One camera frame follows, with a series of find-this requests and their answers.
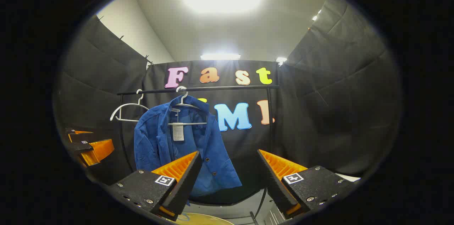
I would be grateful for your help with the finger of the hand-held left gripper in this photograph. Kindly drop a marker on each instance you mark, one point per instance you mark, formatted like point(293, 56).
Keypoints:
point(99, 150)
point(79, 136)

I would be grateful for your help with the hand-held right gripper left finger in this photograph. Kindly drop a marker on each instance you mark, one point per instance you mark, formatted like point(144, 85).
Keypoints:
point(184, 186)

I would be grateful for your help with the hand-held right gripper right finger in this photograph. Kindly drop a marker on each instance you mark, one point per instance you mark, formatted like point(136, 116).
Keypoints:
point(275, 186)

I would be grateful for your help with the round laundry hamper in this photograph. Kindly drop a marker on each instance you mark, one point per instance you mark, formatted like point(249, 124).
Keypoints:
point(202, 219)

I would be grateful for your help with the white plastic hanger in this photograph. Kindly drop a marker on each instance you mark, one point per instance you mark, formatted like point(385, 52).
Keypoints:
point(191, 123)
point(127, 104)

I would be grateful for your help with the black metal clothes rack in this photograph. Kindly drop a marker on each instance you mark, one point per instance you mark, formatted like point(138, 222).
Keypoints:
point(230, 88)

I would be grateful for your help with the white panel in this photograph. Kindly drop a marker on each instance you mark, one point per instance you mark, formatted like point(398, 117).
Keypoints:
point(349, 177)

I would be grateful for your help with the black backdrop cloth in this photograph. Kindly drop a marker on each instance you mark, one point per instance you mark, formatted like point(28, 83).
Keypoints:
point(337, 104)

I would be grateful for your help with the ceiling light strip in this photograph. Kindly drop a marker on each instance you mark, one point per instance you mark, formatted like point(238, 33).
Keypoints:
point(315, 15)
point(220, 56)
point(281, 60)

